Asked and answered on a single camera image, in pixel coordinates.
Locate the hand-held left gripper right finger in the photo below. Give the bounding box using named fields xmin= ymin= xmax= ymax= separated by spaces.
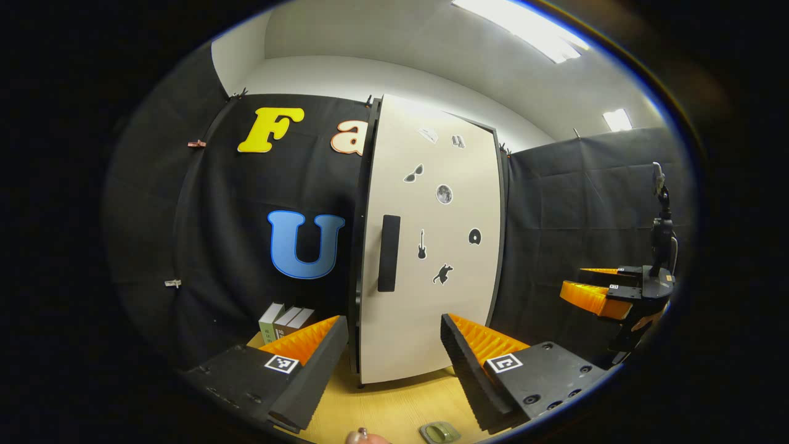
xmin=440 ymin=313 xmax=611 ymax=434

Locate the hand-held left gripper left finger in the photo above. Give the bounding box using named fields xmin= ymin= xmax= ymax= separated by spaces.
xmin=185 ymin=316 xmax=350 ymax=434

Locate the beige cabinet door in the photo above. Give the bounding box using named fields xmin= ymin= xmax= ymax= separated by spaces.
xmin=359 ymin=94 xmax=501 ymax=385

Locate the dark grey cabinet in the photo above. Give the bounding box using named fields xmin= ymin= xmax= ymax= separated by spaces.
xmin=347 ymin=96 xmax=509 ymax=390

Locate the green book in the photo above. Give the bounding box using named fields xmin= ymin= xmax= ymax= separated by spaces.
xmin=259 ymin=302 xmax=285 ymax=345

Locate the small ceiling light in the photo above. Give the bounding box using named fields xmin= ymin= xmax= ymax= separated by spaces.
xmin=602 ymin=109 xmax=634 ymax=132

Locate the black backdrop cloth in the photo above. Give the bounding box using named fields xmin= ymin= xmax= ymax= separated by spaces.
xmin=102 ymin=40 xmax=697 ymax=371

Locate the large ceiling light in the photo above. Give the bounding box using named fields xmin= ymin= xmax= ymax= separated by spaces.
xmin=451 ymin=0 xmax=591 ymax=64

